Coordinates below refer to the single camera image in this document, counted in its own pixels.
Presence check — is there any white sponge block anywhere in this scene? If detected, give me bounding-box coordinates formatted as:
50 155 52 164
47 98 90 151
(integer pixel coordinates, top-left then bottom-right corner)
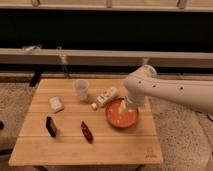
49 96 64 113

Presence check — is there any white plastic bottle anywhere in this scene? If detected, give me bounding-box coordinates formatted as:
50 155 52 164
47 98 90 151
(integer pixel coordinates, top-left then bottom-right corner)
91 87 118 110

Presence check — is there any black eraser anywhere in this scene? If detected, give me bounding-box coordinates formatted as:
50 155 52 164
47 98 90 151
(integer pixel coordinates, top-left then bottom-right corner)
46 117 57 137

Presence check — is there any orange bowl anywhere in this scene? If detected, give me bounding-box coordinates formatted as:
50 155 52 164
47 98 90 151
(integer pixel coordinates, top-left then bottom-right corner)
105 98 139 128

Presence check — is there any grey metal rail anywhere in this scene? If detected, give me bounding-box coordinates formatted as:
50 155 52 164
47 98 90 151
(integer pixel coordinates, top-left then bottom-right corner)
0 48 213 68

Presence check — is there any clear plastic cup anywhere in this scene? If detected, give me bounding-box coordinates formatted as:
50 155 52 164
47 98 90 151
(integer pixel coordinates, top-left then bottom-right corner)
73 79 89 100

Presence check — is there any wooden table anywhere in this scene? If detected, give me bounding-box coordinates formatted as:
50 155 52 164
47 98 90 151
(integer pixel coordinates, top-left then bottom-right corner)
9 79 163 166

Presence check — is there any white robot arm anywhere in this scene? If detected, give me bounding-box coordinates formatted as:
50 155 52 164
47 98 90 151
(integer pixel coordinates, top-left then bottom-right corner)
123 65 213 115

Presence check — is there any dark red snack packet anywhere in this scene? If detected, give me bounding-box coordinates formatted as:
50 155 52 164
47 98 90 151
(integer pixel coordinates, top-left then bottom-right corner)
81 121 93 143

